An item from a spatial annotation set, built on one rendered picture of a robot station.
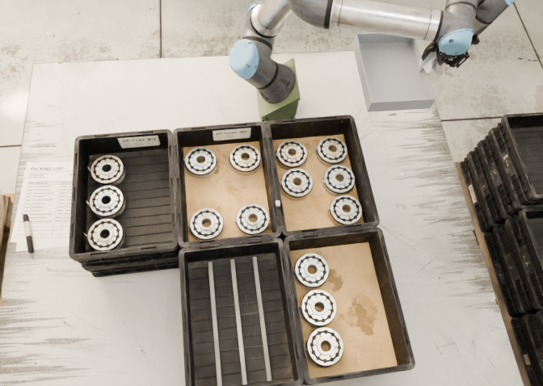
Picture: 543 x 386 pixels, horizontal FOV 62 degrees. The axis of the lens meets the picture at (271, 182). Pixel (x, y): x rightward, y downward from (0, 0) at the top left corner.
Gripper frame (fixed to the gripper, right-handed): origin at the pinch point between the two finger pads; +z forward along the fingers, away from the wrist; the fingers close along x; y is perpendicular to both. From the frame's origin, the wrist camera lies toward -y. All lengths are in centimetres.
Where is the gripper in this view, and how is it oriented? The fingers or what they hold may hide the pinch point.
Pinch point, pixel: (423, 66)
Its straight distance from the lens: 155.8
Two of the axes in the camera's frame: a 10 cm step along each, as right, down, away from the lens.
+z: -3.4, 4.4, 8.3
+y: 1.7, 9.0, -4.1
